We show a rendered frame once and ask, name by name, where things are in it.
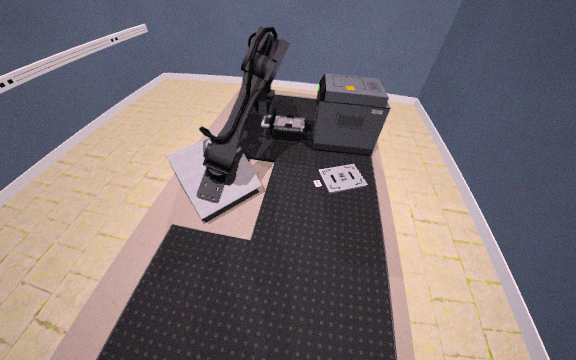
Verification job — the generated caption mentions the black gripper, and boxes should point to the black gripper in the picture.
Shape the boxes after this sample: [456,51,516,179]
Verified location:
[254,84,275,114]

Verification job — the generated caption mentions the dark grey boxy machine housing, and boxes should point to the dark grey boxy machine housing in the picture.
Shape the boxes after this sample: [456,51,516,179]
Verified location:
[261,73,391,155]

